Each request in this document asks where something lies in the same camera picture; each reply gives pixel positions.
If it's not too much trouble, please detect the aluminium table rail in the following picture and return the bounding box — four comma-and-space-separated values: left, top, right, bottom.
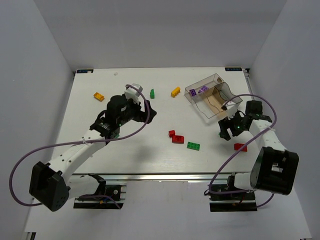
46, 171, 284, 182

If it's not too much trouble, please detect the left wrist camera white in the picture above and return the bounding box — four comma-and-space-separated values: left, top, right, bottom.
124, 83, 143, 104

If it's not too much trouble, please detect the dark smoky plastic container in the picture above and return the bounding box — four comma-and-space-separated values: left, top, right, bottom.
212, 82, 243, 106

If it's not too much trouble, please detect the purple rounded lego brick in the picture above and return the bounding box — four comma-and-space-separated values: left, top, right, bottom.
198, 85, 209, 94

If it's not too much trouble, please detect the clear grey long container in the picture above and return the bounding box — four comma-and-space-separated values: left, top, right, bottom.
184, 73, 224, 103

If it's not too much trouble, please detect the small red lego brick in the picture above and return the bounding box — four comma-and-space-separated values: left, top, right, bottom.
168, 130, 176, 138

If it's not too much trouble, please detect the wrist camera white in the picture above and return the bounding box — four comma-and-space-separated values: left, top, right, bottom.
124, 83, 143, 104
221, 100, 239, 120

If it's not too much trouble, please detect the yellow lego brick right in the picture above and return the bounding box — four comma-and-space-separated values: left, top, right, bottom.
170, 86, 181, 98

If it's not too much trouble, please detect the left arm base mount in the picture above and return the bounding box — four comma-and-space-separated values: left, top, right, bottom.
73, 174, 127, 210

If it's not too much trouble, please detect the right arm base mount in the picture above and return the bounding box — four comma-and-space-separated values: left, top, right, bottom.
203, 175, 258, 212

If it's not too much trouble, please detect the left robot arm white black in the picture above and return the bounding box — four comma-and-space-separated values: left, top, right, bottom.
29, 95, 157, 212

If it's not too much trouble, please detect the yellow lego brick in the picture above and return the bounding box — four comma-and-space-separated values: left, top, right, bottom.
93, 92, 105, 102
170, 86, 181, 98

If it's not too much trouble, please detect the yellow lego brick left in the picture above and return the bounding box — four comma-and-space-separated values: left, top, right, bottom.
93, 92, 105, 102

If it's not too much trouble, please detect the red lego brick right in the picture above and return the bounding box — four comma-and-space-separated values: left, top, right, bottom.
233, 143, 248, 152

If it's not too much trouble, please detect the clear plastic container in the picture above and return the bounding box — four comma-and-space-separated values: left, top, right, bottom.
191, 98, 215, 125

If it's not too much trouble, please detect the left logo sticker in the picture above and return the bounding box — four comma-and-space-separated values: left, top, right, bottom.
76, 69, 94, 74

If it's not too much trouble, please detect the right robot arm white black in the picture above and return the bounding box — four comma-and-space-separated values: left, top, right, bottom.
218, 100, 299, 195

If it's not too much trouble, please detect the red curved lego brick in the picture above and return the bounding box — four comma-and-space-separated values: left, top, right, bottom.
171, 135, 185, 144

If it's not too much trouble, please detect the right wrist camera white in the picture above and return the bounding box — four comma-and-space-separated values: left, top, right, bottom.
221, 100, 239, 120

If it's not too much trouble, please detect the amber plastic container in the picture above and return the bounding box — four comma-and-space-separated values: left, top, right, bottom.
201, 87, 227, 119

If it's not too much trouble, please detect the green lego plate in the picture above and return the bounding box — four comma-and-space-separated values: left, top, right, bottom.
187, 141, 201, 151

